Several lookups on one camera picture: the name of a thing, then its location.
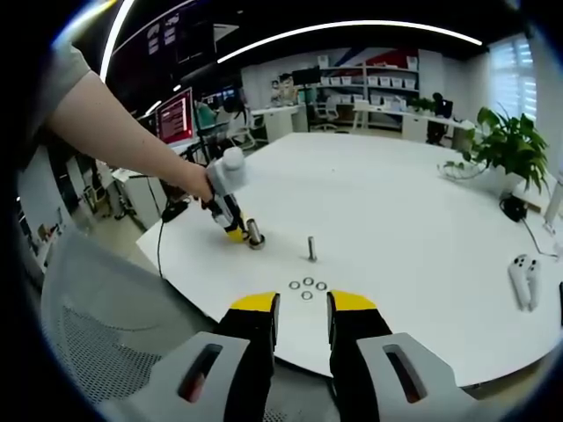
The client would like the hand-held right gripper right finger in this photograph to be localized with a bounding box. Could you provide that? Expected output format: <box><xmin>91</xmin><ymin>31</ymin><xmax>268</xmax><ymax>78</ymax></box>
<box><xmin>325</xmin><ymin>289</ymin><xmax>502</xmax><ymax>422</ymax></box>

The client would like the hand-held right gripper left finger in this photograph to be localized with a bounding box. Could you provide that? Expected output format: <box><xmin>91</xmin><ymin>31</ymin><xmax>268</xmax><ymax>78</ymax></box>
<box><xmin>105</xmin><ymin>291</ymin><xmax>282</xmax><ymax>422</ymax></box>

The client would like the large threaded stud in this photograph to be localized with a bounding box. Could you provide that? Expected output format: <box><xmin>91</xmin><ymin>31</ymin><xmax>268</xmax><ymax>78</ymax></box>
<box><xmin>245</xmin><ymin>218</ymin><xmax>267</xmax><ymax>251</ymax></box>

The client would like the person's left hand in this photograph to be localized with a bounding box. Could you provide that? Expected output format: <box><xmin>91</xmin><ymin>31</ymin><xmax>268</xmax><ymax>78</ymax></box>
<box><xmin>191</xmin><ymin>169</ymin><xmax>216</xmax><ymax>211</ymax></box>

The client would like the white counter cabinet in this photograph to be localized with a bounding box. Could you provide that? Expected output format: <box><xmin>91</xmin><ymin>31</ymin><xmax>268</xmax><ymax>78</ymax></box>
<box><xmin>250</xmin><ymin>105</ymin><xmax>309</xmax><ymax>142</ymax></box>

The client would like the white laptop with red screen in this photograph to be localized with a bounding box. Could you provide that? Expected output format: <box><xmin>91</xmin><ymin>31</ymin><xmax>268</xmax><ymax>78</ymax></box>
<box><xmin>154</xmin><ymin>86</ymin><xmax>197</xmax><ymax>153</ymax></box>

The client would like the white office swivel chair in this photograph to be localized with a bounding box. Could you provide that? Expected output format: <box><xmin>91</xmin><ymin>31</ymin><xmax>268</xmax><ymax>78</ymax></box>
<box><xmin>313</xmin><ymin>98</ymin><xmax>340</xmax><ymax>133</ymax></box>

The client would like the black screen on stand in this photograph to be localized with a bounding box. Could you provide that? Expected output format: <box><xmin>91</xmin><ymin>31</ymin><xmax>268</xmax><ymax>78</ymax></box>
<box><xmin>291</xmin><ymin>66</ymin><xmax>322</xmax><ymax>133</ymax></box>

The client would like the grey mesh office chair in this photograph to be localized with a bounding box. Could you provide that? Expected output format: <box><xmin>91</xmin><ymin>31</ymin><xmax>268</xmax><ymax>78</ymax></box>
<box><xmin>40</xmin><ymin>228</ymin><xmax>230</xmax><ymax>422</ymax></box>

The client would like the shelf with white bins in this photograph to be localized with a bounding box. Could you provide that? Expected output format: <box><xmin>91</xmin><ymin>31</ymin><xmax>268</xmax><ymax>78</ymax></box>
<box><xmin>315</xmin><ymin>55</ymin><xmax>421</xmax><ymax>112</ymax></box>

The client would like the straight ceiling light strip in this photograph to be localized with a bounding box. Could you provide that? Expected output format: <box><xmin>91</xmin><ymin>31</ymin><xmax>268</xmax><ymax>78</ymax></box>
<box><xmin>99</xmin><ymin>0</ymin><xmax>135</xmax><ymax>84</ymax></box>

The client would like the white game controller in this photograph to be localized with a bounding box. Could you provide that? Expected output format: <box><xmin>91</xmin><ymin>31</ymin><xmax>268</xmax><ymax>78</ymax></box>
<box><xmin>508</xmin><ymin>253</ymin><xmax>530</xmax><ymax>308</ymax></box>
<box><xmin>524</xmin><ymin>258</ymin><xmax>543</xmax><ymax>312</ymax></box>

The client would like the person's olive shirt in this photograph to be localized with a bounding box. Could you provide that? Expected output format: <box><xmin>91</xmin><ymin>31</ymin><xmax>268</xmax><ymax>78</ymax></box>
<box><xmin>24</xmin><ymin>41</ymin><xmax>96</xmax><ymax>149</ymax></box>

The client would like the curved ceiling light strip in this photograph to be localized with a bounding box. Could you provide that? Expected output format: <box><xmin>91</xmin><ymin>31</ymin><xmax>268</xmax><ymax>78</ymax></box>
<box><xmin>216</xmin><ymin>19</ymin><xmax>484</xmax><ymax>65</ymax></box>

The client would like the long white office desk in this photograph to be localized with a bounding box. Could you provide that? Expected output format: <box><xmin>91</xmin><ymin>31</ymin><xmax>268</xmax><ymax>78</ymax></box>
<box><xmin>351</xmin><ymin>102</ymin><xmax>477</xmax><ymax>142</ymax></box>

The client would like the black round device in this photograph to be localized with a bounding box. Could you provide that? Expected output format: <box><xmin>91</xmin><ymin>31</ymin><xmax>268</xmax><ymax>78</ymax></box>
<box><xmin>500</xmin><ymin>195</ymin><xmax>528</xmax><ymax>222</ymax></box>

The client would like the white cylindrical device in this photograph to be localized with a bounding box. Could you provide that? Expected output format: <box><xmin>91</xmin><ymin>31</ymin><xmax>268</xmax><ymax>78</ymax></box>
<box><xmin>543</xmin><ymin>179</ymin><xmax>563</xmax><ymax>235</ymax></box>

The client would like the potted green plant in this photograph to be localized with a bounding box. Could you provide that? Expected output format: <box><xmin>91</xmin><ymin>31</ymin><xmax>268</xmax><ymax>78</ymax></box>
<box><xmin>441</xmin><ymin>105</ymin><xmax>551</xmax><ymax>195</ymax></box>

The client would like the narrow window blind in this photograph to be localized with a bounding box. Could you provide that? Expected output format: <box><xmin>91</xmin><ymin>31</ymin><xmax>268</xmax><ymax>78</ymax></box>
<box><xmin>486</xmin><ymin>37</ymin><xmax>540</xmax><ymax>120</ymax></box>

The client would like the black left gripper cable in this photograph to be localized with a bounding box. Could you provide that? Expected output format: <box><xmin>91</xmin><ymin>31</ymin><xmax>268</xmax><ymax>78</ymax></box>
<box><xmin>157</xmin><ymin>197</ymin><xmax>208</xmax><ymax>279</ymax></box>

